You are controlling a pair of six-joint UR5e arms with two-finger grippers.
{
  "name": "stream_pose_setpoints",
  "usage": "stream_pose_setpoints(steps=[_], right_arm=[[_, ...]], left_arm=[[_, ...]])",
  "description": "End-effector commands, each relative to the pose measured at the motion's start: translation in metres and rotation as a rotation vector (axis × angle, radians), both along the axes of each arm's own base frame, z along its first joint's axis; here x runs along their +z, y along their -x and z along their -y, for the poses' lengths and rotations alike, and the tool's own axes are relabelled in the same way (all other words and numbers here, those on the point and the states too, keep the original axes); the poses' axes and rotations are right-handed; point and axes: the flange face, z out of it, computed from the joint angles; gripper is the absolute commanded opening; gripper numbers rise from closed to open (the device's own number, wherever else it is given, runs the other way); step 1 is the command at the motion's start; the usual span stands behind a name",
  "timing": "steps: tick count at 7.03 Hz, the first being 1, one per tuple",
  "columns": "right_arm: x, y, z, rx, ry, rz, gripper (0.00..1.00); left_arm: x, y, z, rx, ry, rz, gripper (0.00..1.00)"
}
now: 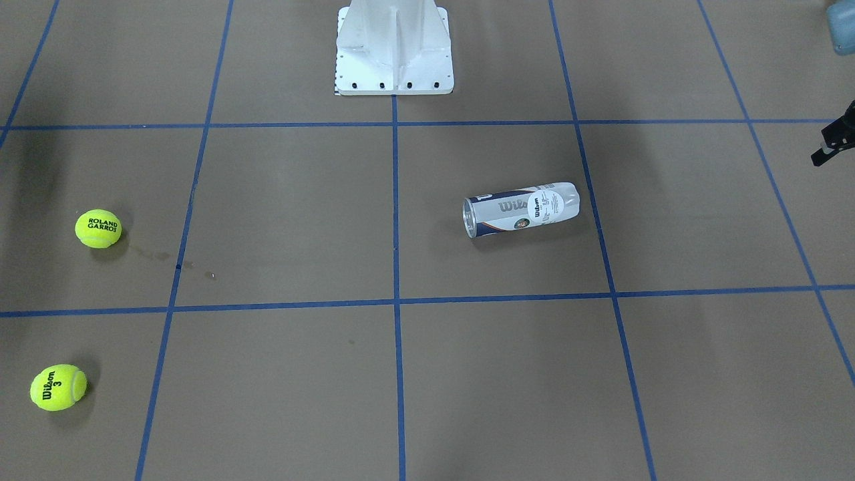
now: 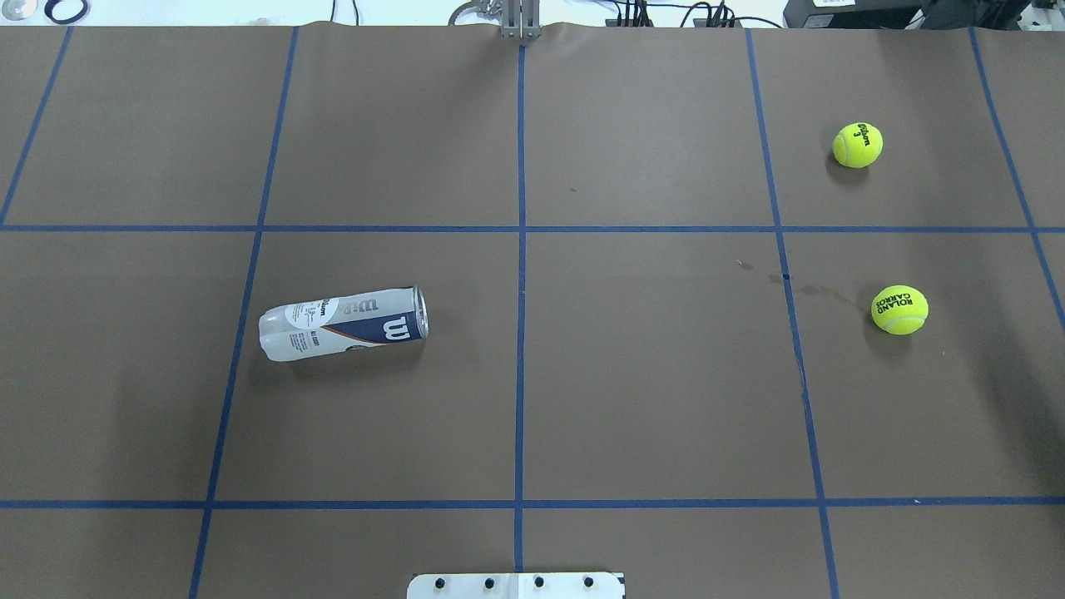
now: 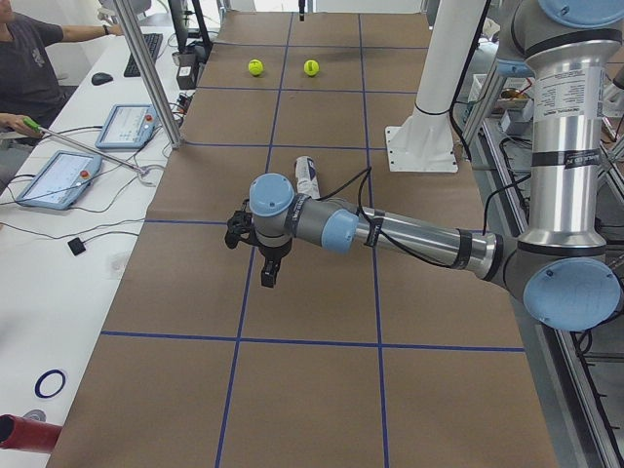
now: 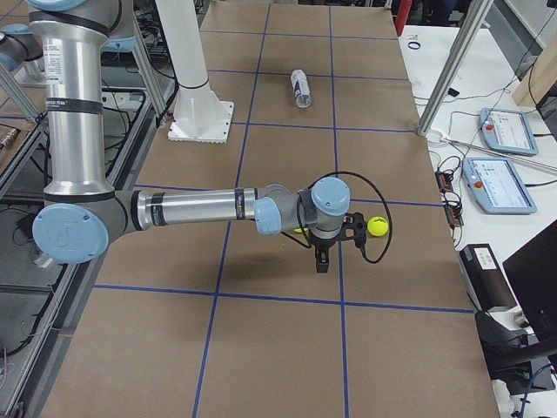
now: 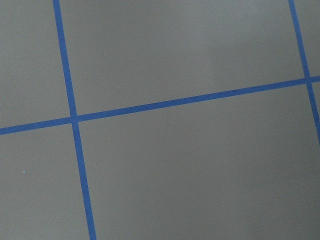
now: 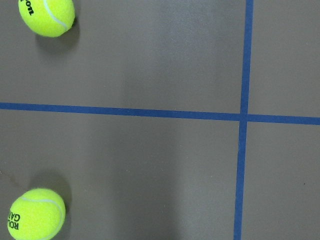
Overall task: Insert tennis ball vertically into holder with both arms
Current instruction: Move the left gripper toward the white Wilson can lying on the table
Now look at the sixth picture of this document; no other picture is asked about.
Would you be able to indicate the Wilson yellow tennis ball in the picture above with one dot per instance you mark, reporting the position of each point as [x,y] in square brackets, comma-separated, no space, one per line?
[48,18]

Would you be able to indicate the Roland Garros yellow tennis ball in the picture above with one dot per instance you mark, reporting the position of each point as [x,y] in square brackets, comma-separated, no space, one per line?
[38,214]

